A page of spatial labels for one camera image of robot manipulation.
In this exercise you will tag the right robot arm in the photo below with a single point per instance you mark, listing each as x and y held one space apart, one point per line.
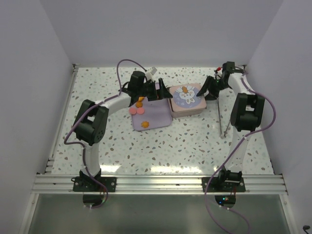
245 117

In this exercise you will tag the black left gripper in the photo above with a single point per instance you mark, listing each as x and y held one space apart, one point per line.
161 93

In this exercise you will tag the pink round cookie left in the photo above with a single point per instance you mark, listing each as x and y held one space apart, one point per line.
132 111

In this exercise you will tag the pink round cookie middle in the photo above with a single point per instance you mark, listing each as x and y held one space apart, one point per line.
140 111

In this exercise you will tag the lilac plastic tray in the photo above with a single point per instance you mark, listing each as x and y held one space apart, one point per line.
157 113

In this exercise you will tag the pink cookie tin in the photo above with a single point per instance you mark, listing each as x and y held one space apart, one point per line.
180 108

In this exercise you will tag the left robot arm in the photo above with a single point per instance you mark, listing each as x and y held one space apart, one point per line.
91 121

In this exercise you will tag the aluminium front rail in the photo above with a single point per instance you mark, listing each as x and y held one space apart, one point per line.
163 185

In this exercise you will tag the swirl flower cookie bottom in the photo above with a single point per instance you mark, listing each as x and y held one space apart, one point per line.
145 124

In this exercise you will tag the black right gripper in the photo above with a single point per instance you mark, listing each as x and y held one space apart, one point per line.
212 94

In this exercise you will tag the silver tin lid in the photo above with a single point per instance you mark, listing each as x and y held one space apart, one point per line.
186 91

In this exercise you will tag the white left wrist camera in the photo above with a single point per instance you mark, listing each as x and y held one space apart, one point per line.
149 74

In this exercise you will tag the swirl cookie left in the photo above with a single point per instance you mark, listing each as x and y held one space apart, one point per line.
139 104

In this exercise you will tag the pink round cookie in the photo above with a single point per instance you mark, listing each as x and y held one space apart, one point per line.
132 111
140 111

